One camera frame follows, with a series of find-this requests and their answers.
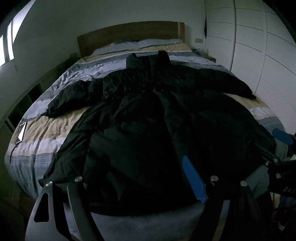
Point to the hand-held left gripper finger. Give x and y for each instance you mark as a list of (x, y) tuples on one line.
[(193, 180)]

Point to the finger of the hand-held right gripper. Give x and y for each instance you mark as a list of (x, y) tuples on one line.
[(282, 137)]

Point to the black puffer coat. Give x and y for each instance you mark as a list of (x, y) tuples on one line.
[(143, 120)]

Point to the white wardrobe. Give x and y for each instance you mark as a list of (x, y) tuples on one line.
[(259, 46)]

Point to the wooden nightstand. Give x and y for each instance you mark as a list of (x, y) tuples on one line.
[(209, 58)]

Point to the pale pillow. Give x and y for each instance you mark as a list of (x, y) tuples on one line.
[(143, 44)]

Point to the bed with striped duvet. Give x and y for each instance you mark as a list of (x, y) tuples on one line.
[(53, 129)]

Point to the wooden bed headboard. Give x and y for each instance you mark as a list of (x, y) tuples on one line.
[(129, 32)]

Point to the smartphone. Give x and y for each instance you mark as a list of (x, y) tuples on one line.
[(22, 131)]

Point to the wooden shelf unit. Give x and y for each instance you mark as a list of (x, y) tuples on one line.
[(34, 92)]

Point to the window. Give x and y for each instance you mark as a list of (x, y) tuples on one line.
[(8, 44)]

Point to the wall socket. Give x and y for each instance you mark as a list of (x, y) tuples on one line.
[(198, 40)]

